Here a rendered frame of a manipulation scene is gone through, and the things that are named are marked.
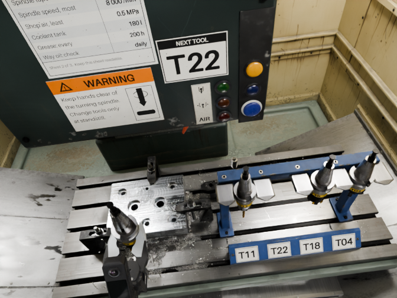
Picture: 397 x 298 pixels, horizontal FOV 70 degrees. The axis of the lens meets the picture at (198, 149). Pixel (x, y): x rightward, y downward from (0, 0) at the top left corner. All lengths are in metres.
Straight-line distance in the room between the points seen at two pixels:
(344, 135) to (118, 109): 1.28
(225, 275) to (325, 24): 1.33
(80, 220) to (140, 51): 0.96
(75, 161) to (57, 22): 1.57
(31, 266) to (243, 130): 1.33
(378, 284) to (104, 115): 1.13
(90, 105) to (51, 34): 0.12
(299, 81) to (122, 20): 1.60
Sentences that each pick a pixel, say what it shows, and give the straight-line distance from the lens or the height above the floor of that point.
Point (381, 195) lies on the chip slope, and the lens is 1.42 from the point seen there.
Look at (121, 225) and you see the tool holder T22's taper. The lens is 0.69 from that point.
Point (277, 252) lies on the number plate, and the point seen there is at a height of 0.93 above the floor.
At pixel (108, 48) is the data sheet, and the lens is 0.42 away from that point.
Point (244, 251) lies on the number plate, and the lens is 1.03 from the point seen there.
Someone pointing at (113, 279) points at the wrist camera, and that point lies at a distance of 0.65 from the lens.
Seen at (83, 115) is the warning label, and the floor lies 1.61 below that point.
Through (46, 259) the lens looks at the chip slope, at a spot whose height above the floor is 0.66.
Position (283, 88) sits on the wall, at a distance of 1.91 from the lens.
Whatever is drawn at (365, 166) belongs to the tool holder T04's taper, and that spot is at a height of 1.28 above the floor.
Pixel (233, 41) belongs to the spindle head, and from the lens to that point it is 0.42.
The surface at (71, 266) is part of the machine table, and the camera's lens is 1.21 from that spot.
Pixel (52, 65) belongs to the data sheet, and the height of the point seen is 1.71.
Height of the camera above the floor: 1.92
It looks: 50 degrees down
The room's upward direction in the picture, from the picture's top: 9 degrees counter-clockwise
